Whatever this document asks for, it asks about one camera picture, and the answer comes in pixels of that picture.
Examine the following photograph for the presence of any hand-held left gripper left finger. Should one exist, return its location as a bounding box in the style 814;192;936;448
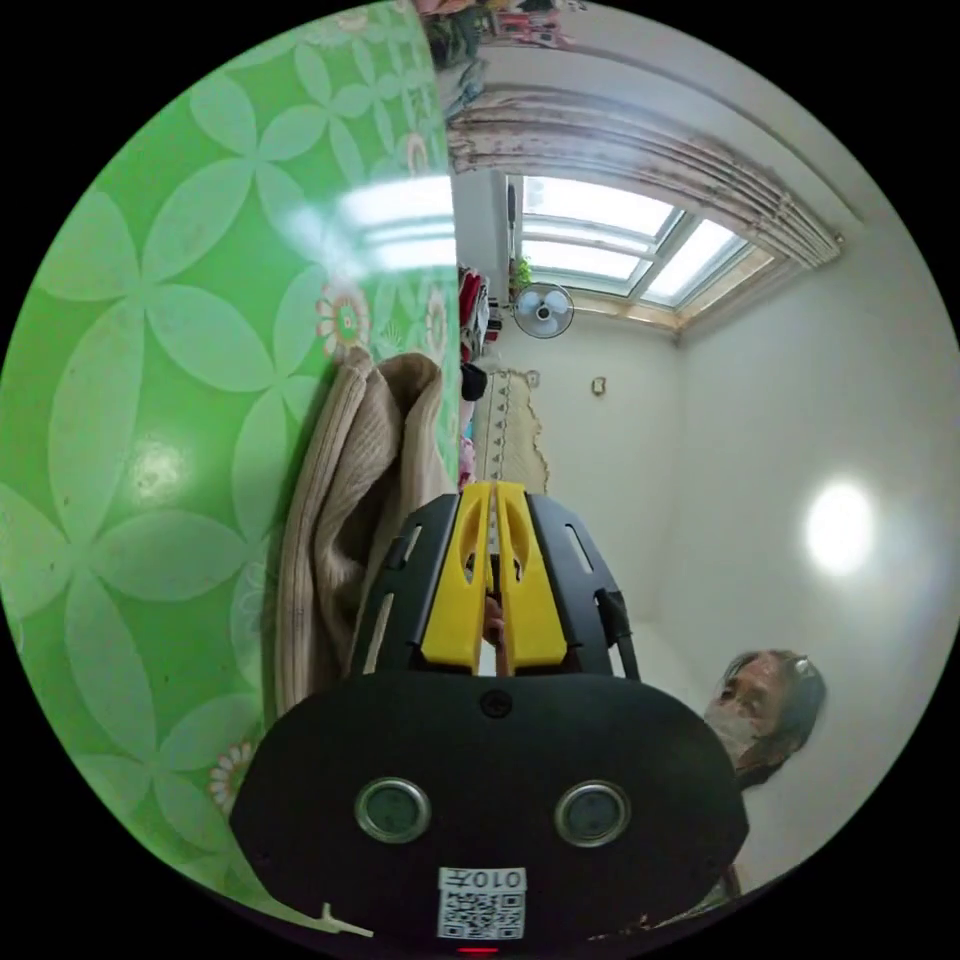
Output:
419;482;494;670

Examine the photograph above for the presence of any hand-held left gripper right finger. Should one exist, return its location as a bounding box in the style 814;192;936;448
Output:
495;482;565;677

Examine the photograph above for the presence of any beige sweater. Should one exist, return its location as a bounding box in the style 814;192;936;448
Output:
274;347;460;733

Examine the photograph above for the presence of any cream fringed cloth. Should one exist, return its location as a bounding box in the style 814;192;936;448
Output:
476;367;553;496

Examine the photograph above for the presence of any pile of clothes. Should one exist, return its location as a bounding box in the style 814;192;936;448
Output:
457;263;502;481

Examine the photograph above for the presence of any person's body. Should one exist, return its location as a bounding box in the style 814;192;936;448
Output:
703;649;829;898

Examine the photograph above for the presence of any white fan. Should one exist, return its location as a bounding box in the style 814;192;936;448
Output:
512;282;576;340

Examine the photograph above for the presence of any bed with green flowered mat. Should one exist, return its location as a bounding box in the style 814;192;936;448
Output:
0;0;463;913

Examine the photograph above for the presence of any window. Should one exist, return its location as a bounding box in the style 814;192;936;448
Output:
506;174;778;333

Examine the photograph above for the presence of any brown patterned curtain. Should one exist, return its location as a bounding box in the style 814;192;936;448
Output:
443;83;843;269

